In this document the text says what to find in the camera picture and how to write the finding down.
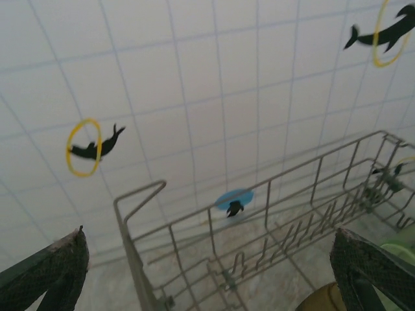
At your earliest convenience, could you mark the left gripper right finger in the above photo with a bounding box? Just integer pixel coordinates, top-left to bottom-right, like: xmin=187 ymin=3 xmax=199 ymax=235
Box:
xmin=329 ymin=227 xmax=415 ymax=311

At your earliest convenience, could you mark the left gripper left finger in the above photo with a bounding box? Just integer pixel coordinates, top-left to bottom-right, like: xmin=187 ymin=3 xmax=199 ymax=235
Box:
xmin=0 ymin=225 xmax=91 ymax=311

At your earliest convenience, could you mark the brown plastic cup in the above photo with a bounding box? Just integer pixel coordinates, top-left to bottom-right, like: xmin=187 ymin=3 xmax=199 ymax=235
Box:
xmin=295 ymin=281 xmax=346 ymax=311

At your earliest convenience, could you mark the bright green translucent cup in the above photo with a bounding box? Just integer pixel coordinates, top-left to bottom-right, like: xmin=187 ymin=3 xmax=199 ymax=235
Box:
xmin=378 ymin=237 xmax=415 ymax=270

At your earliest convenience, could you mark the blue circle penguin sticker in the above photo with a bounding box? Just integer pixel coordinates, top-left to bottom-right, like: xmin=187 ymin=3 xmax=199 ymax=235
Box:
xmin=215 ymin=189 xmax=256 ymax=218

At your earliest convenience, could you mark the grey wire dish rack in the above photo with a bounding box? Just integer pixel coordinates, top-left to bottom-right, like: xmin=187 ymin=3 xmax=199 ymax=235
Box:
xmin=113 ymin=130 xmax=415 ymax=311

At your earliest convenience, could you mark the flat yellow ring sticker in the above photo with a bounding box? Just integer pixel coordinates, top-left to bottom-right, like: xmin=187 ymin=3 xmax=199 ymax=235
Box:
xmin=372 ymin=156 xmax=415 ymax=182

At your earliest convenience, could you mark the small dolphin yellow ring sticker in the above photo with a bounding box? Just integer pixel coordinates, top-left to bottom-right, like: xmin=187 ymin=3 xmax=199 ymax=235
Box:
xmin=66 ymin=118 xmax=126 ymax=178

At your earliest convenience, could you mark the large dolphin yellow ring sticker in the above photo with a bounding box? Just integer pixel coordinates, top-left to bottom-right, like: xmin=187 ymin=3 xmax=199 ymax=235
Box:
xmin=343 ymin=0 xmax=415 ymax=68

